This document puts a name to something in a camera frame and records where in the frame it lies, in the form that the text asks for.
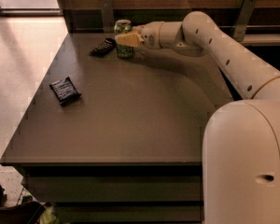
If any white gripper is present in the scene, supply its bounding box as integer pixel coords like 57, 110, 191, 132
115, 21, 183, 49

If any green soda can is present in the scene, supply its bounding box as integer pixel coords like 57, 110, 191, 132
114, 20, 134, 59

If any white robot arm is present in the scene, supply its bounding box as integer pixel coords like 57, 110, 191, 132
115, 11, 280, 224

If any black rxbar chocolate bar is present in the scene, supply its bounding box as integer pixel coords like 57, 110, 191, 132
90, 38, 116, 57

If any dark blue snack packet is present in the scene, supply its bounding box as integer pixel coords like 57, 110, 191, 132
49, 77, 81, 105

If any grey drawer cabinet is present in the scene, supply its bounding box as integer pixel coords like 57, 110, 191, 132
1, 34, 231, 224

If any green crumpled bag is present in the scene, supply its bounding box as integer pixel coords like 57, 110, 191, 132
39, 206, 60, 224

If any dark chair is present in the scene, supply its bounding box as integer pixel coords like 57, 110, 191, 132
0, 185, 45, 224

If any left metal bracket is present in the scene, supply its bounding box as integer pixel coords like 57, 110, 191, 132
99, 0, 114, 33

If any metal bracket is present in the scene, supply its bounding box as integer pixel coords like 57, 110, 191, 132
231, 0, 258, 42
99, 0, 114, 33

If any right metal bracket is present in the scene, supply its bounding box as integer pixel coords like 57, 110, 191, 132
231, 0, 258, 42

